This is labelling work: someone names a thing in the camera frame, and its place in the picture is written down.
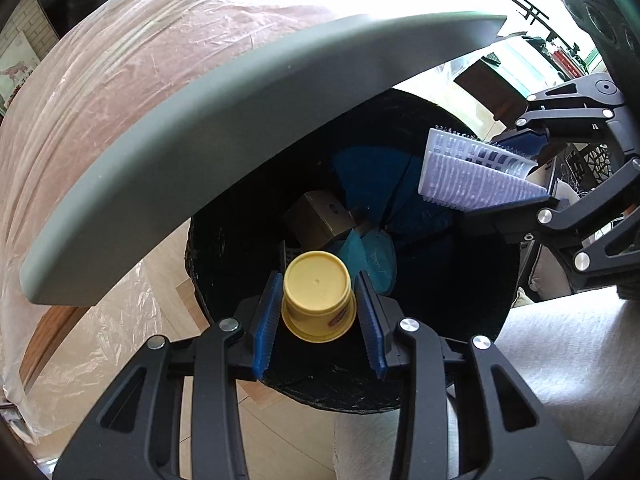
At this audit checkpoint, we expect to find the clear plastic table cover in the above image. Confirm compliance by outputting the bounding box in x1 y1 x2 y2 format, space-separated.
0 0 451 443

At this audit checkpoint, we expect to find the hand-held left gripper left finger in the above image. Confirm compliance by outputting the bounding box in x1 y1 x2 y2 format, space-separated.
52 270 284 480

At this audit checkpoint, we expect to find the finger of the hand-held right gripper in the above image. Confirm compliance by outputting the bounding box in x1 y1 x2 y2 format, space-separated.
465 157 640 293
492 72 631 162

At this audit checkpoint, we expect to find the white fabric cushion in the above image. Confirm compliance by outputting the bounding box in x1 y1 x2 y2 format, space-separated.
332 285 640 480

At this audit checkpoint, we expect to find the light blue drawstring bag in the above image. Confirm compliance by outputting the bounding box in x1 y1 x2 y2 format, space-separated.
340 227 399 296

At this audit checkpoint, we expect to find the black-lined trash bin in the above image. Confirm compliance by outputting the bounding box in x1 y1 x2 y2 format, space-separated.
185 89 521 415

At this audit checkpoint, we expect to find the brown cardboard box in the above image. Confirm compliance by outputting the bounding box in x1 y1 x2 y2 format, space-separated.
282 190 358 253

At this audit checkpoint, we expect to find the framed animal painting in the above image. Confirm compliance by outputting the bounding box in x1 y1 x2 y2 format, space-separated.
0 30 42 117

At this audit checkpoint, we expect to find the carved dark wood furniture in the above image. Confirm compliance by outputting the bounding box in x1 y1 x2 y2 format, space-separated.
547 137 618 198

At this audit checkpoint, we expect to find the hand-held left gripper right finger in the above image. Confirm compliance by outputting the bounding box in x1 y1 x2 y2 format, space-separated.
354 270 583 480

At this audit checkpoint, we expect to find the yellow plastic container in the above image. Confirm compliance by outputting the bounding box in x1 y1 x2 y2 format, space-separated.
281 251 358 345

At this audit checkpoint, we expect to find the dark blue bag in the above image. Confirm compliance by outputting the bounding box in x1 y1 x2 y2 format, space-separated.
331 145 418 213

